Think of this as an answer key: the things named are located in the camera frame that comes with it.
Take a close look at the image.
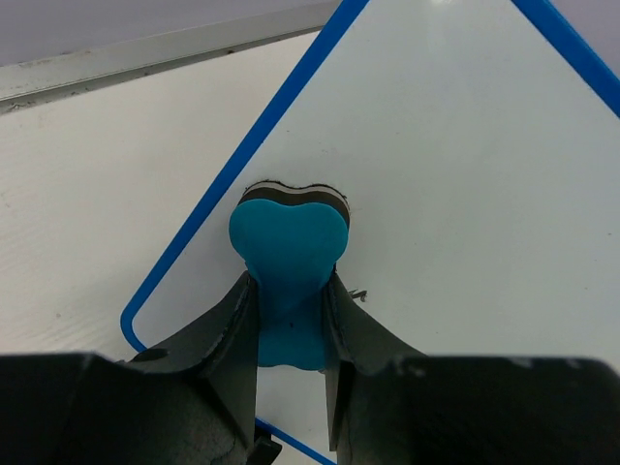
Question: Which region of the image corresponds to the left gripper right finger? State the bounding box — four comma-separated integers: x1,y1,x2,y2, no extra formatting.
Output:
322,273,423,464

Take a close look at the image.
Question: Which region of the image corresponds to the left black whiteboard foot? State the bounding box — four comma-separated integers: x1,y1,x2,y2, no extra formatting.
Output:
246,434,283,465

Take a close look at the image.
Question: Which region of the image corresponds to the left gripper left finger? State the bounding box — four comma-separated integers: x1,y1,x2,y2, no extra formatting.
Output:
113,273,257,464

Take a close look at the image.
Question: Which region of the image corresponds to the aluminium table edge frame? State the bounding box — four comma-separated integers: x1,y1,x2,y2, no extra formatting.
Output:
1,9,327,114

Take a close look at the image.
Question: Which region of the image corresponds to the blue whiteboard eraser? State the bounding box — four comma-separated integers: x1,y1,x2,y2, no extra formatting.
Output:
229,180,350,371

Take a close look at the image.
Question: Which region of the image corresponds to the blue framed whiteboard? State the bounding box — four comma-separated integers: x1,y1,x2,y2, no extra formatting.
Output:
120,1,619,464

